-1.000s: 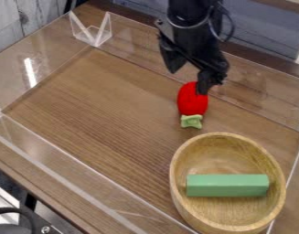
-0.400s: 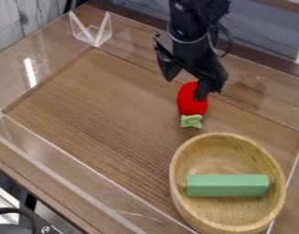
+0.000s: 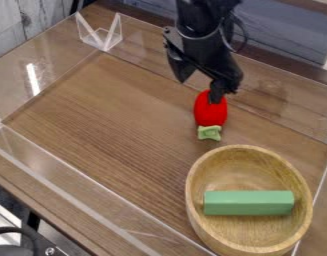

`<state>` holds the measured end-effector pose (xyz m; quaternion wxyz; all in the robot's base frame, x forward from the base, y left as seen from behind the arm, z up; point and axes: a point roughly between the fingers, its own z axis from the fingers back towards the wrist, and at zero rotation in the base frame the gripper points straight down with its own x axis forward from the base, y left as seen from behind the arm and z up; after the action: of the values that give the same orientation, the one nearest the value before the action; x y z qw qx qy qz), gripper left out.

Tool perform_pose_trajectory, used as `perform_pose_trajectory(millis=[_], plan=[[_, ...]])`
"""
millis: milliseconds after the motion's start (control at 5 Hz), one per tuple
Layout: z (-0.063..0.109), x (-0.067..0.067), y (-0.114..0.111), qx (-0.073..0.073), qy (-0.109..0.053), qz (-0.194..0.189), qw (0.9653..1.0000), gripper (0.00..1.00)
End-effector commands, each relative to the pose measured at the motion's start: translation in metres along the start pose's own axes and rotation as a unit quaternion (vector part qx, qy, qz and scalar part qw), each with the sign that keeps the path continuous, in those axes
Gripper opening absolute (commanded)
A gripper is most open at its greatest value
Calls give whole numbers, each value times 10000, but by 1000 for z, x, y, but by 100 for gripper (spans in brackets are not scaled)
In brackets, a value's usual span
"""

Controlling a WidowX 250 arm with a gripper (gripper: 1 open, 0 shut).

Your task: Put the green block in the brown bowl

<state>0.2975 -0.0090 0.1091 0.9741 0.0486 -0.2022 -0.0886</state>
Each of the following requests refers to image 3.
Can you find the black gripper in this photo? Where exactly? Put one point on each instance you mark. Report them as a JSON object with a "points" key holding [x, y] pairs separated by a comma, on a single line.
{"points": [[207, 55]]}

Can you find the brown wooden bowl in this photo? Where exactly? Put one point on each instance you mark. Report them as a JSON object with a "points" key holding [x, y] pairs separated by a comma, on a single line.
{"points": [[245, 167]]}

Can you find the green rectangular block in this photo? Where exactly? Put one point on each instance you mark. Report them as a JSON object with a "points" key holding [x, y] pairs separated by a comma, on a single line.
{"points": [[247, 203]]}

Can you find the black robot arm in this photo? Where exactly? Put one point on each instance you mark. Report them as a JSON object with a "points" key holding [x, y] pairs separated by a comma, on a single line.
{"points": [[202, 17]]}

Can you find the red plush strawberry toy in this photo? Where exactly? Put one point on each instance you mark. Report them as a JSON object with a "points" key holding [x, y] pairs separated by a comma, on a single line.
{"points": [[210, 116]]}

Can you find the blue grey sofa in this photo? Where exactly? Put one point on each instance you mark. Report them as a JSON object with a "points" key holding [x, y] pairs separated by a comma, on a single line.
{"points": [[277, 25]]}

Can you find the clear acrylic front barrier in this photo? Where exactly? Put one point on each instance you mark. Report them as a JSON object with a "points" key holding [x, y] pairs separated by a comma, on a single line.
{"points": [[101, 220]]}

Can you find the clear acrylic corner bracket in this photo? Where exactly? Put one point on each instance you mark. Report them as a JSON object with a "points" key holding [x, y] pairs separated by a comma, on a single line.
{"points": [[101, 38]]}

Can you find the black metal table bracket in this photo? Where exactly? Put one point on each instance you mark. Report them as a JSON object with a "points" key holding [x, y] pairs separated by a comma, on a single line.
{"points": [[42, 238]]}

